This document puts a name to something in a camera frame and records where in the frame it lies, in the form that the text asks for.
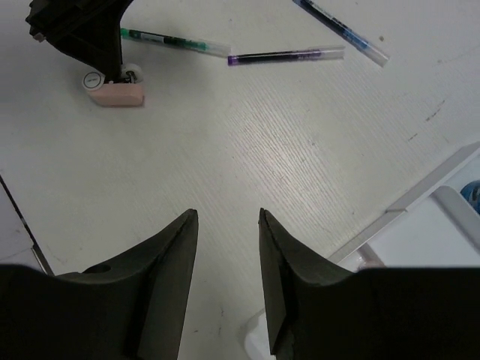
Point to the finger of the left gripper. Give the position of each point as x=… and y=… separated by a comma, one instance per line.
x=86, y=30

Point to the green gel pen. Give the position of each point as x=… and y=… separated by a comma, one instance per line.
x=199, y=46

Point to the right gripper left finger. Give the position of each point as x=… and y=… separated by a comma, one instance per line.
x=131, y=306

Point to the white divided organizer tray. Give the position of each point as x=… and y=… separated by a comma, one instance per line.
x=430, y=226

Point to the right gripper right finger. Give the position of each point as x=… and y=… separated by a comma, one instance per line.
x=317, y=310

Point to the blue gel pen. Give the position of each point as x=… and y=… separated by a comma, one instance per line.
x=363, y=45

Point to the purple gel pen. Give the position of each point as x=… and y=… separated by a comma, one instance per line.
x=310, y=54

